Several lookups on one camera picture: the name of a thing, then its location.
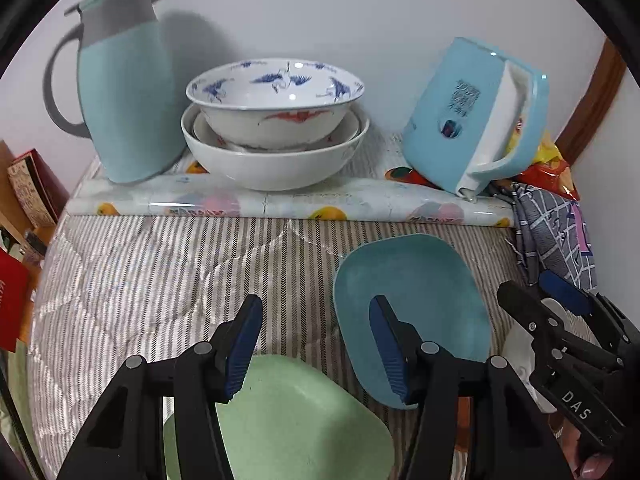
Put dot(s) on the grey checked cloth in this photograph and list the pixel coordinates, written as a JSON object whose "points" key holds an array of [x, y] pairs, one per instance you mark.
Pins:
{"points": [[550, 230]]}

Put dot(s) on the brown wooden door frame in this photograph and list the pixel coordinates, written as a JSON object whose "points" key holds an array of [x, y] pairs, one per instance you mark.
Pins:
{"points": [[595, 105]]}

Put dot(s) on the red packet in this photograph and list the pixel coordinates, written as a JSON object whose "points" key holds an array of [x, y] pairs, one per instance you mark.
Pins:
{"points": [[12, 300]]}

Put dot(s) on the light blue square plate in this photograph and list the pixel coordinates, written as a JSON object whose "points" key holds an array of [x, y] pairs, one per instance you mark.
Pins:
{"points": [[430, 285]]}

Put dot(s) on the person's right hand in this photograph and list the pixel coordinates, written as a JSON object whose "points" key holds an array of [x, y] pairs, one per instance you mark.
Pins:
{"points": [[592, 467]]}

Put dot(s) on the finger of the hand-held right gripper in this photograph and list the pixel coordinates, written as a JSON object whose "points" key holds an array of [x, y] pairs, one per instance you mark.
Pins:
{"points": [[525, 310], [565, 292]]}

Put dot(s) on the plain white bowl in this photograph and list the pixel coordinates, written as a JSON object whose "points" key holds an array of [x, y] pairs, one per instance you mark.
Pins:
{"points": [[520, 355]]}

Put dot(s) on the green cloth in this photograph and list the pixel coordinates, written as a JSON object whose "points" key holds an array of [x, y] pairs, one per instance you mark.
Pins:
{"points": [[10, 400]]}

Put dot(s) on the light blue tissue box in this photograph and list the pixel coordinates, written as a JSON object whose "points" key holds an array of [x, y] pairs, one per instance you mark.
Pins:
{"points": [[440, 130]]}

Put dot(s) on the striped quilt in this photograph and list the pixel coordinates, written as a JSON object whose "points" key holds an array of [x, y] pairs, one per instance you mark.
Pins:
{"points": [[150, 270]]}

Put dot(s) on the blue crane printed bowl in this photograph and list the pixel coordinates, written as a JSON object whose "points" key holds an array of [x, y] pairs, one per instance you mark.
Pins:
{"points": [[270, 125]]}

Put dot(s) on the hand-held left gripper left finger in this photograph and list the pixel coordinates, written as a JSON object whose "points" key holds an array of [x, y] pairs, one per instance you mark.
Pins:
{"points": [[240, 355]]}

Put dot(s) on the red snack bag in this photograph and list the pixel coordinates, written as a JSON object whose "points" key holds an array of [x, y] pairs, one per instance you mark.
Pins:
{"points": [[552, 177]]}

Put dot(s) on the light green square plate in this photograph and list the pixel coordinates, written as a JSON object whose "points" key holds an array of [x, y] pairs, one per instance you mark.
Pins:
{"points": [[310, 425]]}

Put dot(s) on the wooden side table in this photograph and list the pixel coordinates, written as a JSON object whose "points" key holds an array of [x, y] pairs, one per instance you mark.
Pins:
{"points": [[7, 200]]}

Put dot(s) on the small dark bottle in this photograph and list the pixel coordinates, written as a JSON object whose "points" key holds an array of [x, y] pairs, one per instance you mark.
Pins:
{"points": [[34, 247]]}

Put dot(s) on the light blue thermos jug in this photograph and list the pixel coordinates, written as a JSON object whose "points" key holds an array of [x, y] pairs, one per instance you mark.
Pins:
{"points": [[130, 110]]}

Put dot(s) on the small white plate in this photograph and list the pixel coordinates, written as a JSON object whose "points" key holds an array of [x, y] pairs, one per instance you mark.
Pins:
{"points": [[351, 127]]}

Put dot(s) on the large white bowl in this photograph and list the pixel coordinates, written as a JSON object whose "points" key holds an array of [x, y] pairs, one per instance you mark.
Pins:
{"points": [[270, 170]]}

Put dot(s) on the fruit printed plastic tablecloth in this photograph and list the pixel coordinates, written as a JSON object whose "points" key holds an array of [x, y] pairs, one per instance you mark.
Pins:
{"points": [[280, 205]]}

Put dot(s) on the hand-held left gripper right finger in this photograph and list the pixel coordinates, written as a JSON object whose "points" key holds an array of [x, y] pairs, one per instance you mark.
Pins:
{"points": [[390, 355]]}

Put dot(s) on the brown patterned box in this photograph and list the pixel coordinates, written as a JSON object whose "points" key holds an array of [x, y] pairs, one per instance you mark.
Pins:
{"points": [[32, 190]]}

